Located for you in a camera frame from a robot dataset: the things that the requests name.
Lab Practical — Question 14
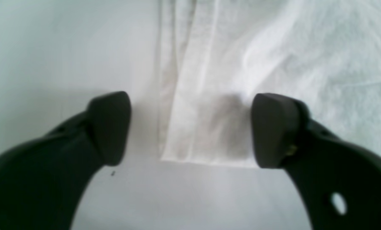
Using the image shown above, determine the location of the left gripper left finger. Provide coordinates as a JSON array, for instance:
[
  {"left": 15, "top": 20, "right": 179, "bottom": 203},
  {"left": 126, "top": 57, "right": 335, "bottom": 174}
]
[{"left": 0, "top": 91, "right": 131, "bottom": 230}]

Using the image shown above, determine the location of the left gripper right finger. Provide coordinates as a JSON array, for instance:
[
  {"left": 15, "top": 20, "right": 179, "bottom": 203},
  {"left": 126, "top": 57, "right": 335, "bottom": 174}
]
[{"left": 251, "top": 93, "right": 381, "bottom": 230}]

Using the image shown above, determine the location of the white printed T-shirt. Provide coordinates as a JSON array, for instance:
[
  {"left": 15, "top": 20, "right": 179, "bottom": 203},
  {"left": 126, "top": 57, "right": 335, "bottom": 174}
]
[{"left": 159, "top": 0, "right": 381, "bottom": 168}]

